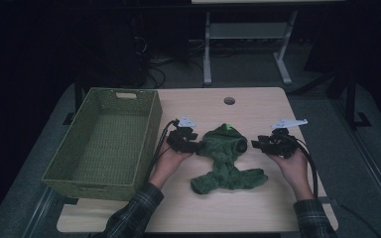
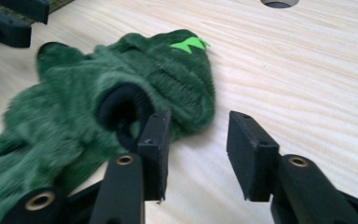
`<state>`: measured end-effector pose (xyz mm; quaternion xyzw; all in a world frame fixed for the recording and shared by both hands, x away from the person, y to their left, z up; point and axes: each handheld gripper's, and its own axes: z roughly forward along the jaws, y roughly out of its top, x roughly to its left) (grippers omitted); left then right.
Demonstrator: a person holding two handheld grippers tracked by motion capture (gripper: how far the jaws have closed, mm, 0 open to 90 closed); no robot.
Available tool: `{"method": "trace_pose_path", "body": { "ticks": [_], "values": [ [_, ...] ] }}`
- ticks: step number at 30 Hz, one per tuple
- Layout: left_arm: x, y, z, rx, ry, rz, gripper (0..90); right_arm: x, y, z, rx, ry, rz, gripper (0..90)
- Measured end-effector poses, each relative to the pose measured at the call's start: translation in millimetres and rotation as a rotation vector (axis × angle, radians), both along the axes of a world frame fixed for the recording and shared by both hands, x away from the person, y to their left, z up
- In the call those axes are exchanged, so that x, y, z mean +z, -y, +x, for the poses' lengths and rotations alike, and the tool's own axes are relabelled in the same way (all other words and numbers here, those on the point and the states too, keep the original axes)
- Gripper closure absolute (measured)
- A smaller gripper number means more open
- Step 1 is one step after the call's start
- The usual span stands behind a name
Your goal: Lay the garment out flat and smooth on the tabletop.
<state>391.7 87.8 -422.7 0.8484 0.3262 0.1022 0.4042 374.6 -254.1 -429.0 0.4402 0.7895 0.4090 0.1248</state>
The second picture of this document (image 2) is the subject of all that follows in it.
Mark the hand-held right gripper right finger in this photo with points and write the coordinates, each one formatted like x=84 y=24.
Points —
x=254 y=161

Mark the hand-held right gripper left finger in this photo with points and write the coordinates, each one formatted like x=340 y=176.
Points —
x=154 y=161

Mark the green woven basket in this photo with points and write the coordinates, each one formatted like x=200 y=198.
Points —
x=57 y=3

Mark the green plush dinosaur pet costume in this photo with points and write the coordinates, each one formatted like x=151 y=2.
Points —
x=59 y=124

